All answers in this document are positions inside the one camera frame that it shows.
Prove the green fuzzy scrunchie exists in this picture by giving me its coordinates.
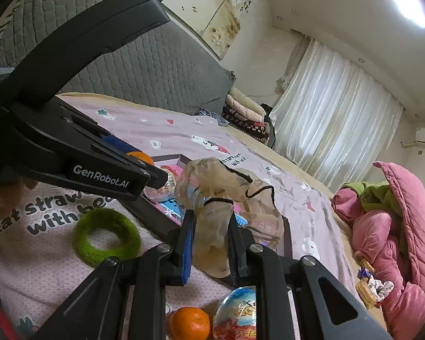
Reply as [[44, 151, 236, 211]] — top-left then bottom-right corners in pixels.
[[72, 208, 142, 268]]

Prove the floral printed wardrobe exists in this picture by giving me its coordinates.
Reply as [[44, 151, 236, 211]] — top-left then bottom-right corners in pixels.
[[124, 0, 256, 59]]

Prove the person's left hand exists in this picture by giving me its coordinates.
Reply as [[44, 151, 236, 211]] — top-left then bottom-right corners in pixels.
[[0, 177, 38, 220]]

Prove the ceiling light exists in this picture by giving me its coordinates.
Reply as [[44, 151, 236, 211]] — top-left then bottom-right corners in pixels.
[[390, 0, 425, 28]]

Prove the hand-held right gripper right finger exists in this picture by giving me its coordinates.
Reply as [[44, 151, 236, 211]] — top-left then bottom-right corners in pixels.
[[227, 214, 394, 340]]

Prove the white floral scrunchie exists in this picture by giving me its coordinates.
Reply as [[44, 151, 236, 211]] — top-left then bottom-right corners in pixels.
[[370, 279, 395, 307]]

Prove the orange mandarin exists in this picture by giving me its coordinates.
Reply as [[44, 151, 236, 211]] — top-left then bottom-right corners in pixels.
[[168, 306, 212, 340], [126, 152, 155, 166]]

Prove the pink quilt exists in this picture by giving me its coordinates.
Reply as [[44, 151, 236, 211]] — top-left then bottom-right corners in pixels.
[[331, 161, 425, 340]]

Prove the checkered folded blanket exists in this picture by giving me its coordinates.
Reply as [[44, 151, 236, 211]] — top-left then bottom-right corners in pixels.
[[222, 110, 270, 141]]

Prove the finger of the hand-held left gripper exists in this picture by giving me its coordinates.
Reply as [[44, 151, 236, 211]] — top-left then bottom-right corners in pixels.
[[90, 142, 169, 189], [62, 113, 144, 158]]

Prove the grey quilted headboard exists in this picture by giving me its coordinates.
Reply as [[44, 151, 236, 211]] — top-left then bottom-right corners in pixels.
[[0, 0, 236, 116]]

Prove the white curtain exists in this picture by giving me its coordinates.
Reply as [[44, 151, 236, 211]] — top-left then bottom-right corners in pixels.
[[269, 37, 402, 194]]

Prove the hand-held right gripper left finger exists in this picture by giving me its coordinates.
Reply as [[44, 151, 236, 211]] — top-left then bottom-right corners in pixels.
[[32, 210, 197, 340]]

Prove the pink book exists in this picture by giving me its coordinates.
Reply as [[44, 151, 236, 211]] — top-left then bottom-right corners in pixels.
[[147, 165, 250, 227]]

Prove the pink folded blanket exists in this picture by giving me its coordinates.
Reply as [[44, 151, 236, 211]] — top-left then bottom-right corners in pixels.
[[225, 102, 265, 123]]

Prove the dark floral cloth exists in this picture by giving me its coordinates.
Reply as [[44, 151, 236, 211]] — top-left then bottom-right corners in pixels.
[[195, 108, 231, 127]]

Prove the beige organza scrunchie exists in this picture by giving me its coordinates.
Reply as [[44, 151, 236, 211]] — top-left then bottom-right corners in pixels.
[[175, 156, 286, 279]]

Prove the blue and white toy egg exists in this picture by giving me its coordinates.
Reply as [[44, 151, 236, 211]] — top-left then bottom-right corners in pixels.
[[212, 286, 257, 340]]

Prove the beige folded blanket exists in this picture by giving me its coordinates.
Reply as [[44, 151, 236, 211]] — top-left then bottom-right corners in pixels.
[[228, 88, 267, 114]]

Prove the breadstick pack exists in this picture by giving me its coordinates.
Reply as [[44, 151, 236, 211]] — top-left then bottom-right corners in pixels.
[[356, 257, 376, 273]]

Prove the printed pink blanket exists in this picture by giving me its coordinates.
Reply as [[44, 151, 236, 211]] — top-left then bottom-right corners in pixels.
[[0, 94, 358, 340]]

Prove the biscuit pack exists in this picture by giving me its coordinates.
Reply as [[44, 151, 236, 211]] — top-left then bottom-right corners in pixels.
[[356, 278, 378, 309]]

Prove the green cloth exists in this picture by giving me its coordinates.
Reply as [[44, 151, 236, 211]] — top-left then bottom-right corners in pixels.
[[342, 180, 402, 216]]

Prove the red foil toy egg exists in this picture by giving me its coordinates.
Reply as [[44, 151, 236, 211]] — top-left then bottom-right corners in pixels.
[[143, 173, 179, 202]]

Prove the shallow cardboard box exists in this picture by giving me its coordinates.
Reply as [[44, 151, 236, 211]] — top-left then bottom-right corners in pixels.
[[118, 153, 294, 289]]

